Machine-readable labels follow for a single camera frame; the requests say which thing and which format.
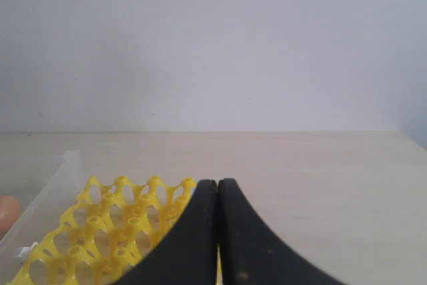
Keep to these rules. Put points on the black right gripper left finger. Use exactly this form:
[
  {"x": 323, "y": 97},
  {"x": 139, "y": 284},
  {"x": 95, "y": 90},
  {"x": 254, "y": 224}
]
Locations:
[{"x": 188, "y": 254}]

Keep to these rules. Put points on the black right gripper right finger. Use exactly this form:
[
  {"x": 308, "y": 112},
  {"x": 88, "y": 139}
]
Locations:
[{"x": 251, "y": 253}]

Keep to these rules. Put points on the yellow plastic egg tray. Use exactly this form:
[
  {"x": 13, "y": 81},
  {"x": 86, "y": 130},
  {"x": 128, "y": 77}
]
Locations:
[{"x": 105, "y": 233}]

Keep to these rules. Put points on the clear plastic container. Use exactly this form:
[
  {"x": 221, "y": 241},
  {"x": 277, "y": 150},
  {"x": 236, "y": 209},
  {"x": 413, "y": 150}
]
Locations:
[{"x": 45, "y": 187}]

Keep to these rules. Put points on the brown egg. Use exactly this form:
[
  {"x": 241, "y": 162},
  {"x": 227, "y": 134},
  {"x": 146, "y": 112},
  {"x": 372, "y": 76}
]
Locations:
[{"x": 10, "y": 211}]

